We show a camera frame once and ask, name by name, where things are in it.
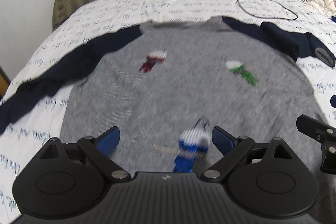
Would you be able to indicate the cream crumpled cloth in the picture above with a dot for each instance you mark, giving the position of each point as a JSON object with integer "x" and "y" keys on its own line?
{"x": 324, "y": 7}

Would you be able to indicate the white script-print bed sheet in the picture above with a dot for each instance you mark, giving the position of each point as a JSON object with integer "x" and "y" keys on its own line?
{"x": 21, "y": 140}

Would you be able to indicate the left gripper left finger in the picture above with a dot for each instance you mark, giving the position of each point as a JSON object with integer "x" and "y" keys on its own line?
{"x": 99, "y": 149}

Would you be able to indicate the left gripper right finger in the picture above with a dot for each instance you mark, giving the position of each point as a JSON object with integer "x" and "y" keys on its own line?
{"x": 234, "y": 151}

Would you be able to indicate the grey navy knit sweater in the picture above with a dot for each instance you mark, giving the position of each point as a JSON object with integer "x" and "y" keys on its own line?
{"x": 155, "y": 81}

